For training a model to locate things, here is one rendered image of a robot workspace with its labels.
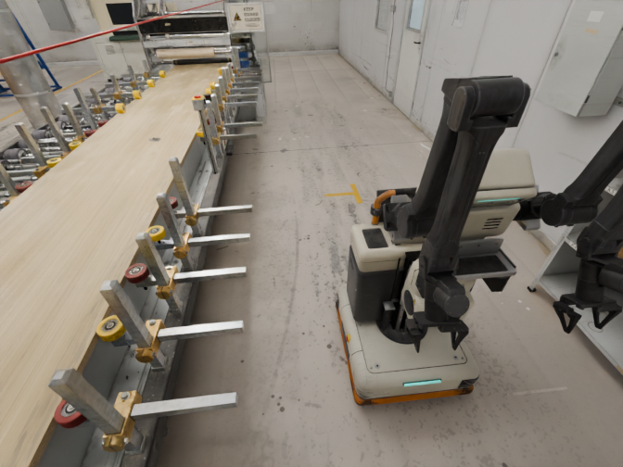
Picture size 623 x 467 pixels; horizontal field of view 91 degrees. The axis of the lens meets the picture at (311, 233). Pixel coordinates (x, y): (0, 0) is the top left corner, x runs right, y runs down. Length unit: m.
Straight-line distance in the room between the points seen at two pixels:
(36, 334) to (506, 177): 1.49
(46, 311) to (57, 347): 0.19
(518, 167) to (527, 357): 1.54
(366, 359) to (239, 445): 0.75
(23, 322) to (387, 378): 1.45
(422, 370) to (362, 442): 0.46
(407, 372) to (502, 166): 1.08
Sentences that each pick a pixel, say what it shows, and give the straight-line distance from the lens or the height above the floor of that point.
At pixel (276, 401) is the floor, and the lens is 1.90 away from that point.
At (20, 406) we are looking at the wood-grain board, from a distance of 1.21.
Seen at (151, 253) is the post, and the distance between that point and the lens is 1.21.
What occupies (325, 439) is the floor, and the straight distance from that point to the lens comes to 1.83.
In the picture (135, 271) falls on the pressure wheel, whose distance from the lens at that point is 1.37.
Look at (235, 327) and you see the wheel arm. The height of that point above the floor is 0.84.
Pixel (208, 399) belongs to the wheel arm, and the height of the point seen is 0.85.
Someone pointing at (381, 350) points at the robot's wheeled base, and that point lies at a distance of 1.72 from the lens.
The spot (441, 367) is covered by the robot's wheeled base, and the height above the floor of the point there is 0.28.
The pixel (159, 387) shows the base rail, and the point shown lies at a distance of 1.27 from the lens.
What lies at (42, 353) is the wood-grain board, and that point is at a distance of 1.29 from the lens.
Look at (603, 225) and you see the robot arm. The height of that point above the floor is 1.28.
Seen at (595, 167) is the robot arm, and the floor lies 1.39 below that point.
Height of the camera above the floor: 1.75
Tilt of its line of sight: 39 degrees down
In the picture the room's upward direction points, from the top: 2 degrees counter-clockwise
